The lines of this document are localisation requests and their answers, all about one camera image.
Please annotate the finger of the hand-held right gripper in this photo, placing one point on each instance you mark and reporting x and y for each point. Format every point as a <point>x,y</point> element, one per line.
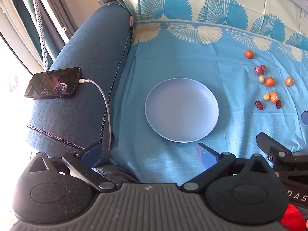
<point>305,118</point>
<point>264,139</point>

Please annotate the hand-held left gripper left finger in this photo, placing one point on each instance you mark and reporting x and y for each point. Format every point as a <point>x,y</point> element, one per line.
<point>92,154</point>

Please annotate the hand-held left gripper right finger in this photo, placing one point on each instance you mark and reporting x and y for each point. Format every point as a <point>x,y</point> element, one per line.
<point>206,156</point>

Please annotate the dried red date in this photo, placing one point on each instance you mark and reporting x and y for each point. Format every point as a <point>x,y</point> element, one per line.
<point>259,105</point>
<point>278,104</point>

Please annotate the plastic-wrapped orange mandarin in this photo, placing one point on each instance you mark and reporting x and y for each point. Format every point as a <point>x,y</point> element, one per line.
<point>289,81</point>
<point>274,97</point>

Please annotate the green jujube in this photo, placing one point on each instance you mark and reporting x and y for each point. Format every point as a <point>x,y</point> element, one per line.
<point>261,79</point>
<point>266,97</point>

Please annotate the light blue round plate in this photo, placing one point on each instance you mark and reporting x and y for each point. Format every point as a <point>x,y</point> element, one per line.
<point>181,110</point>

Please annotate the person's grey trouser leg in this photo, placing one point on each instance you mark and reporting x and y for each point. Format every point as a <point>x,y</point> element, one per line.
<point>115,174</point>

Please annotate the red cloth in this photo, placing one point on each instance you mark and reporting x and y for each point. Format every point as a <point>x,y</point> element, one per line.
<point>293,217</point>

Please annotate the small bare orange mandarin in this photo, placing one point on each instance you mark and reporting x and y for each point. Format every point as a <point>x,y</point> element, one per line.
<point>270,81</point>
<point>249,54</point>

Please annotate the red wrapped hawthorn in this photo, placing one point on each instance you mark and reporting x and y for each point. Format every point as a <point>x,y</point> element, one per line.
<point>263,69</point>
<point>257,70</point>

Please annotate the black smartphone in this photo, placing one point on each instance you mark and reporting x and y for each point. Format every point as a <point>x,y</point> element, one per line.
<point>53,83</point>

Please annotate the blue sofa armrest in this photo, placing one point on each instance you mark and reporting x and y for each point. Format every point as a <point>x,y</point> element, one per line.
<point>84,53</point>

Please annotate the blue fan-print bed sheet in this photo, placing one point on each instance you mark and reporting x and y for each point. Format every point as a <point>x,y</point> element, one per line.
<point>192,53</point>

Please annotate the small pink white clip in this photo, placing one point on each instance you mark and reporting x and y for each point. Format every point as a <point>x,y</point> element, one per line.
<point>131,22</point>

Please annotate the teal curtain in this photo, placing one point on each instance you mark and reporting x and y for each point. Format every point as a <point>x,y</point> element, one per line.
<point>26,16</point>

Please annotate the white perforated rail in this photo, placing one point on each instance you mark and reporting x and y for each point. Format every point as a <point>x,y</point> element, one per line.
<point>41,28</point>

